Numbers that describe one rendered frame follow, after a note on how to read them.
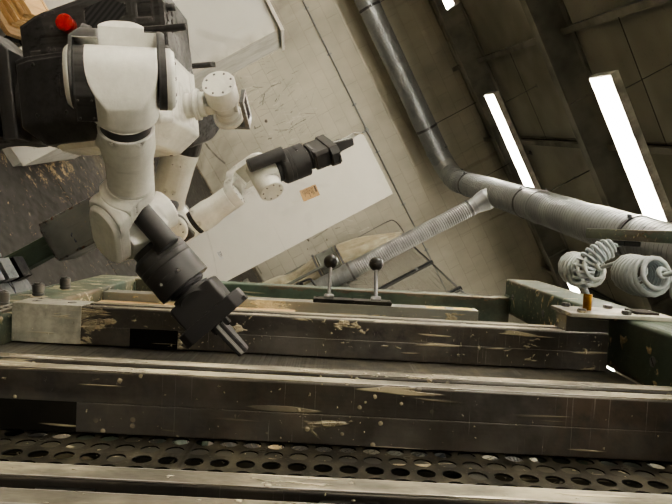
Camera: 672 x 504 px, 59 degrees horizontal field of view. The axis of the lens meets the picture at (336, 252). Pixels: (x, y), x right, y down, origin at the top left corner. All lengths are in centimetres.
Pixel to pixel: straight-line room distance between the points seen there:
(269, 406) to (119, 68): 44
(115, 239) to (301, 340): 38
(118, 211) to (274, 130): 862
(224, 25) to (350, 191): 204
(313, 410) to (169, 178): 95
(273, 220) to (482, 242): 562
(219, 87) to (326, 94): 829
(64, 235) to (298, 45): 795
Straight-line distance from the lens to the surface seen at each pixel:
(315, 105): 949
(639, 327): 115
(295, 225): 514
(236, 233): 517
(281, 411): 68
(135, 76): 80
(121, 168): 85
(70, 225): 184
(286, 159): 153
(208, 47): 365
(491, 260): 1029
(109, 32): 87
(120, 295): 161
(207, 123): 149
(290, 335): 109
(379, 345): 109
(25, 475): 47
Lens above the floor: 150
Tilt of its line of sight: 1 degrees down
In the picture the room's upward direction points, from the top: 62 degrees clockwise
